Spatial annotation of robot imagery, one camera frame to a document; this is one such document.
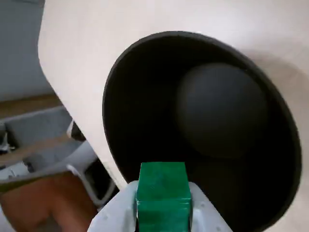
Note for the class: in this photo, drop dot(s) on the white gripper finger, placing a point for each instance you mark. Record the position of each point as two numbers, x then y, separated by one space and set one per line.
207 217
116 212

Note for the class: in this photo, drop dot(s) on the gray partition with wooden frame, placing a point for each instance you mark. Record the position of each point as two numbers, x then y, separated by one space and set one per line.
36 125

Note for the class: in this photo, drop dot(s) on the black pot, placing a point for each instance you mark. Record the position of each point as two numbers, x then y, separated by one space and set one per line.
217 108

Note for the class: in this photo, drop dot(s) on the white metal chair frame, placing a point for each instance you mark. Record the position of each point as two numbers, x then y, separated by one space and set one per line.
74 169

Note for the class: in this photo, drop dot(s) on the green cube block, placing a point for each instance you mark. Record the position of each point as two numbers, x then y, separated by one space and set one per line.
164 193

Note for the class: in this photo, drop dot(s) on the person's bare hand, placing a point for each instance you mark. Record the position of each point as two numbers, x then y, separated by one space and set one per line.
36 207

